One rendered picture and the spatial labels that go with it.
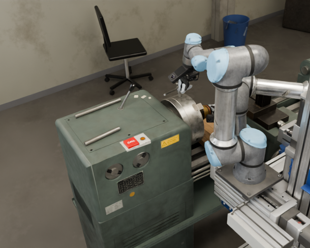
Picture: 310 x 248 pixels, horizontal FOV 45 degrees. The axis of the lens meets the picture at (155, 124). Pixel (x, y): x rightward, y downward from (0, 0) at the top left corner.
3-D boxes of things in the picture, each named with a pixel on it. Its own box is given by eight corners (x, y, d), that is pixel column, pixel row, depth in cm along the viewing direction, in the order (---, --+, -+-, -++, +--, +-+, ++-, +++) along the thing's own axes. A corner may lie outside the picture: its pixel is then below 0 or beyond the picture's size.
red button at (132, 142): (129, 150, 182) (128, 146, 180) (123, 143, 186) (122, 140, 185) (139, 145, 184) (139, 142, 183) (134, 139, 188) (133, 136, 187)
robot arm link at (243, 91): (250, 92, 183) (252, 167, 211) (249, 80, 192) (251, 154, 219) (225, 93, 186) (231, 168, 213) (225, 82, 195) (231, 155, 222)
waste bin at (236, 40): (232, 41, 578) (234, 10, 550) (252, 48, 553) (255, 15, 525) (213, 49, 558) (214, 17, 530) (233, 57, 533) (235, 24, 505)
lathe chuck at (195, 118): (194, 155, 221) (188, 106, 207) (166, 136, 246) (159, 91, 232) (206, 149, 224) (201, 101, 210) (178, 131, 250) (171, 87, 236)
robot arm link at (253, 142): (269, 163, 166) (273, 138, 159) (240, 169, 164) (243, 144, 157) (257, 146, 176) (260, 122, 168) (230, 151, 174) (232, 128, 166)
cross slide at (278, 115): (267, 130, 240) (268, 125, 237) (224, 101, 271) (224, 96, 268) (288, 121, 247) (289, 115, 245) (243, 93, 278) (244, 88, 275)
